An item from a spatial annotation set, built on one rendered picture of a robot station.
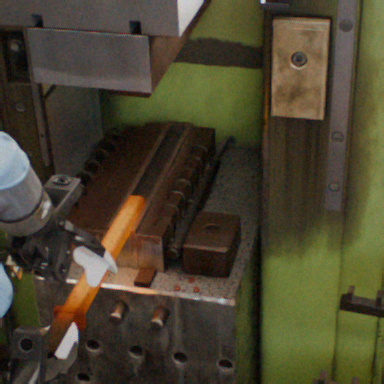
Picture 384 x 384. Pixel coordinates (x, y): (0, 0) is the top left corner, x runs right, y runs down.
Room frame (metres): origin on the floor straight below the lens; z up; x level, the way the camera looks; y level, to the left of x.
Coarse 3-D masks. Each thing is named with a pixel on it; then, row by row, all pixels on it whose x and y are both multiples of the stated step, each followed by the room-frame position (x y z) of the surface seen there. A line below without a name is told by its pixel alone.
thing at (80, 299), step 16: (128, 208) 1.38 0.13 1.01; (128, 224) 1.33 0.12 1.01; (112, 240) 1.28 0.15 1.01; (112, 256) 1.24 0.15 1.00; (80, 288) 1.15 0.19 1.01; (96, 288) 1.16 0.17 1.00; (64, 304) 1.11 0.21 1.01; (80, 304) 1.11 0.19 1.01; (64, 320) 1.06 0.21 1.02; (80, 320) 1.07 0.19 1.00; (64, 336) 1.03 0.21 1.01; (48, 352) 0.99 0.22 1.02
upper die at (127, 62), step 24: (192, 24) 1.56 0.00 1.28; (48, 48) 1.36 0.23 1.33; (72, 48) 1.35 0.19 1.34; (96, 48) 1.33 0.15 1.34; (120, 48) 1.32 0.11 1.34; (144, 48) 1.31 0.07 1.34; (168, 48) 1.41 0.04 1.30; (48, 72) 1.36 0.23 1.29; (72, 72) 1.35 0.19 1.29; (96, 72) 1.34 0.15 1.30; (120, 72) 1.33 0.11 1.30; (144, 72) 1.31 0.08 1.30
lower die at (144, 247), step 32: (128, 128) 1.75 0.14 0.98; (160, 128) 1.73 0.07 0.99; (192, 128) 1.72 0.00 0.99; (128, 160) 1.59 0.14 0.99; (192, 160) 1.58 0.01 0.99; (96, 192) 1.49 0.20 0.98; (128, 192) 1.45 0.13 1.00; (160, 192) 1.46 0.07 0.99; (96, 224) 1.36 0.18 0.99; (160, 224) 1.35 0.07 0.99; (128, 256) 1.33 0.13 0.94; (160, 256) 1.31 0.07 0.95
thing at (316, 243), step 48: (336, 0) 1.38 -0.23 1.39; (336, 48) 1.38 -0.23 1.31; (336, 96) 1.38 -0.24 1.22; (288, 144) 1.40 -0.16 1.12; (336, 144) 1.38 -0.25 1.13; (288, 192) 1.39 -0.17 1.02; (336, 192) 1.37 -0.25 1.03; (288, 240) 1.39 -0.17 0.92; (336, 240) 1.37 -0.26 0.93; (288, 288) 1.39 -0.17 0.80; (336, 288) 1.37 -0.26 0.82; (288, 336) 1.39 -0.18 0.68; (336, 336) 1.37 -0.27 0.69
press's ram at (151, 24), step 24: (0, 0) 1.37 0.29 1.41; (24, 0) 1.36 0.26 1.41; (48, 0) 1.35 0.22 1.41; (72, 0) 1.34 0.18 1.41; (96, 0) 1.33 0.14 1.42; (120, 0) 1.32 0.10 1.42; (144, 0) 1.31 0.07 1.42; (168, 0) 1.30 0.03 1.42; (192, 0) 1.38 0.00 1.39; (0, 24) 1.38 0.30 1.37; (24, 24) 1.37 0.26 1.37; (48, 24) 1.35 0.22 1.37; (72, 24) 1.34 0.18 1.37; (96, 24) 1.33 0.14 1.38; (120, 24) 1.32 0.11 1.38; (144, 24) 1.31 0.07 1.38; (168, 24) 1.30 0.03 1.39
